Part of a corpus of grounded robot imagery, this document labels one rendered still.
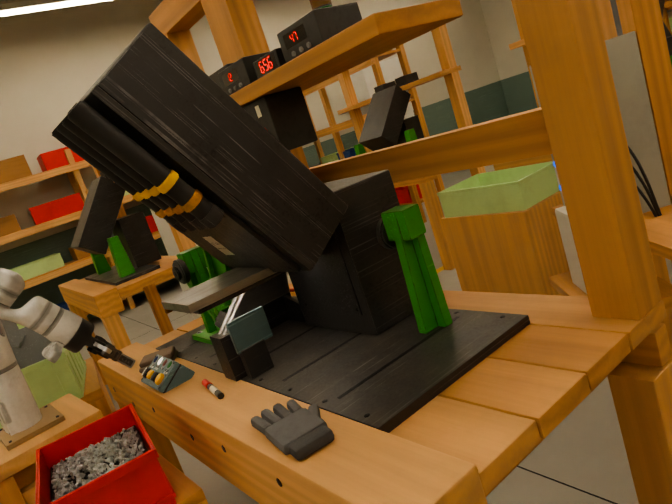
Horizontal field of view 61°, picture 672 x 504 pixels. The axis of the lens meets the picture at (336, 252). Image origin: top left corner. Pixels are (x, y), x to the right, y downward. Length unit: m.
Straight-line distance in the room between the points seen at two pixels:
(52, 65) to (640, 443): 8.35
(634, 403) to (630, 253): 0.30
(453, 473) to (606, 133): 0.61
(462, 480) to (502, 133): 0.73
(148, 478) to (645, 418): 0.93
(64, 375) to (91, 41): 7.28
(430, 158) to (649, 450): 0.76
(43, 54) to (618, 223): 8.30
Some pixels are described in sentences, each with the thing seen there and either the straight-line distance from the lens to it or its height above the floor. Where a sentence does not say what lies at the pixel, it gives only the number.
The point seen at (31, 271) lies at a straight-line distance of 7.91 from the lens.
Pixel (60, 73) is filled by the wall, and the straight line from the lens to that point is 8.85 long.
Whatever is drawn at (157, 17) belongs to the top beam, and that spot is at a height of 1.91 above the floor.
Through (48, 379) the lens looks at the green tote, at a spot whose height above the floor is 0.89.
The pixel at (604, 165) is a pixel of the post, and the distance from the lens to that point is 1.06.
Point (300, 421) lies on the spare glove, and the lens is 1.00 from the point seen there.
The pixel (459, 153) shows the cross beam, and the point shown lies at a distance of 1.34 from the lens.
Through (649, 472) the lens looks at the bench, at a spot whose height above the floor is 0.55.
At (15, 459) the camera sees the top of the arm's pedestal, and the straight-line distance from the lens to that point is 1.73.
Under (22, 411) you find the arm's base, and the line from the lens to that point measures 1.82.
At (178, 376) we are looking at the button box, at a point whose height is 0.92.
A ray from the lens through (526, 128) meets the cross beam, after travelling 1.22.
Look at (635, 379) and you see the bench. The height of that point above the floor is 0.76.
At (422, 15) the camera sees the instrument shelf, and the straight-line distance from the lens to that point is 1.23.
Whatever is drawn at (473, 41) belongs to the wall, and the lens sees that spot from 13.09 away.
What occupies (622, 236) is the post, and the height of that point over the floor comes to 1.04.
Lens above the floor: 1.36
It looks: 11 degrees down
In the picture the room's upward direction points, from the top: 19 degrees counter-clockwise
